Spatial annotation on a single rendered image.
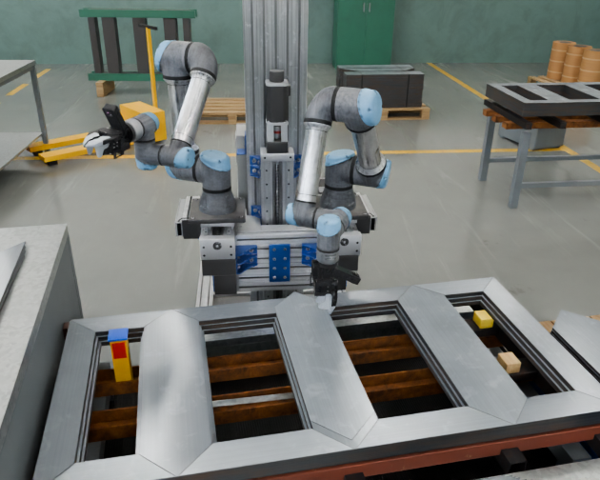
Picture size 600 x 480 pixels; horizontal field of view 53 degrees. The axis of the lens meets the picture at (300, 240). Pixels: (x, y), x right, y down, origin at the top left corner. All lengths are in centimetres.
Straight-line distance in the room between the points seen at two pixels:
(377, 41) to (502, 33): 263
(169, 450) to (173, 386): 25
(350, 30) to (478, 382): 962
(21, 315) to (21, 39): 1054
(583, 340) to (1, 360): 175
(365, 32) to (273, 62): 878
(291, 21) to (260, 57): 18
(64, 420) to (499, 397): 120
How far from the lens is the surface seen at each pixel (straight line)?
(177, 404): 174
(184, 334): 200
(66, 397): 184
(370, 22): 1116
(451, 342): 201
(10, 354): 173
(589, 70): 988
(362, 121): 201
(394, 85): 787
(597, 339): 222
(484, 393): 184
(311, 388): 177
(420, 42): 1209
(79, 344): 204
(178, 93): 234
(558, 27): 1306
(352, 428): 166
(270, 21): 240
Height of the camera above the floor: 201
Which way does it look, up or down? 26 degrees down
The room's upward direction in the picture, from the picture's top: 1 degrees clockwise
